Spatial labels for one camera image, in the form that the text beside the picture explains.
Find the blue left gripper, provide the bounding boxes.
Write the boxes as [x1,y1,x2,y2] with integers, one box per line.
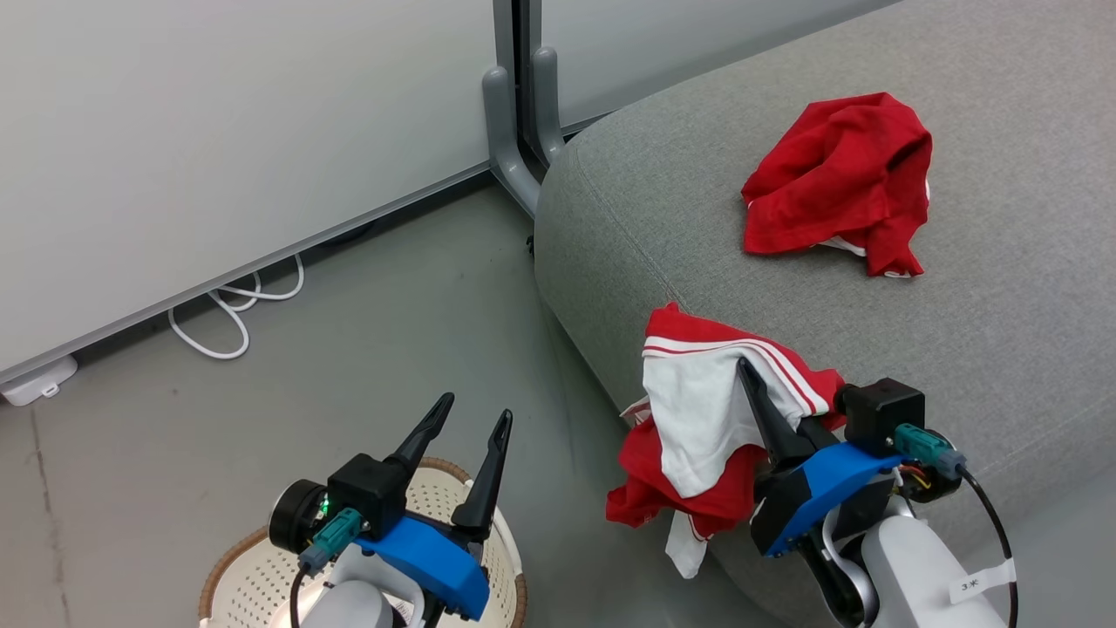
[356,392,514,622]

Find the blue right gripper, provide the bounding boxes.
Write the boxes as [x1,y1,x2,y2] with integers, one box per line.
[737,356,903,559]

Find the red shorts with white stripes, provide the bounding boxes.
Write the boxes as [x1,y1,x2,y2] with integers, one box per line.
[606,303,848,579]

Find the plain red shirt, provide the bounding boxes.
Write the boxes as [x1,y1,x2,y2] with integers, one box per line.
[741,92,934,278]

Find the white perforated basket brown rim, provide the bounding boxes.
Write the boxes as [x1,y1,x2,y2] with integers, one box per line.
[199,456,528,628]

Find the grey fabric sofa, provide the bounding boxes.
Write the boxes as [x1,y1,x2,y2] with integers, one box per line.
[534,0,1116,628]

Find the grey partition foot with caster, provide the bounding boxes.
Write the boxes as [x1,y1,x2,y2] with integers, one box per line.
[482,65,546,219]

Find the grey curved partition foot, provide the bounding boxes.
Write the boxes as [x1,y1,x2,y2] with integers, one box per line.
[530,46,569,168]

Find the wide white partition panel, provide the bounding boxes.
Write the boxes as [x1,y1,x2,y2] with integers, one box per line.
[0,0,507,385]

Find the narrow white partition panel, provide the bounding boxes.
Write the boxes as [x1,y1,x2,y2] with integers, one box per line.
[532,0,899,132]

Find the white plastic power box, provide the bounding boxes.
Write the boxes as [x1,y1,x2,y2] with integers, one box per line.
[0,355,79,406]

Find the teal right cable connector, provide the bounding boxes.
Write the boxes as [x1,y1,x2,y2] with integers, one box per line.
[896,425,967,479]

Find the teal cable connector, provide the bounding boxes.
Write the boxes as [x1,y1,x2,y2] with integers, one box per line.
[896,425,967,479]
[299,510,363,572]

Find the teal left cable connector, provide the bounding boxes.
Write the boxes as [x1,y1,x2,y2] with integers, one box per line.
[299,510,363,572]

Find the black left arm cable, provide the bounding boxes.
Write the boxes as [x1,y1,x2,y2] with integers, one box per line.
[289,563,311,628]

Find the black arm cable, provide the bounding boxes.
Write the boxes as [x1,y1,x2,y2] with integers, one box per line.
[955,467,1021,628]
[289,563,311,628]

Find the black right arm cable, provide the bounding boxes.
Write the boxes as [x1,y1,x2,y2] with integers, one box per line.
[955,467,1021,628]

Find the looped white floor cable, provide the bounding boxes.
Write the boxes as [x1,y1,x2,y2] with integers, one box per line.
[167,253,306,360]

